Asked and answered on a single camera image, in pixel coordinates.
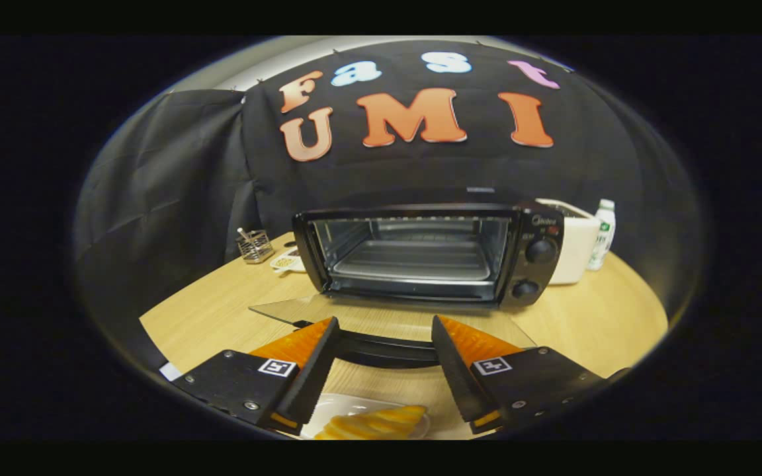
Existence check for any golden croissant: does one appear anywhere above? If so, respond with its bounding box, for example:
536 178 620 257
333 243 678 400
314 405 428 440

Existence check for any wire mesh holder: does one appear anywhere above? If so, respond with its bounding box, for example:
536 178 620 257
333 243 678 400
236 228 275 264

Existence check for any white slot toaster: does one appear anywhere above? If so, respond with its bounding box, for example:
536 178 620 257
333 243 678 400
535 198 601 286

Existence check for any white bottle green label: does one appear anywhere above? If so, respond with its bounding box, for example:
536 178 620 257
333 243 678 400
586 199 616 272

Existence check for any small white dish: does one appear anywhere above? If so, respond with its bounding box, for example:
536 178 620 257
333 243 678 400
270 248 307 274

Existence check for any black toaster oven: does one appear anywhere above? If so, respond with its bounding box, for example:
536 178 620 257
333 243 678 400
249 202 565 370

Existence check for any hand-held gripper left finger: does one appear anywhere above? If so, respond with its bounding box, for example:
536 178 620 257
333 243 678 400
173 316 341 436

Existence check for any white plate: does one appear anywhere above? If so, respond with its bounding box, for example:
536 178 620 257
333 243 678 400
298 393 432 440

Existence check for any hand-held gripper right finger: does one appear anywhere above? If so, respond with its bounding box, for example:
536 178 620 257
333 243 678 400
431 315 630 434

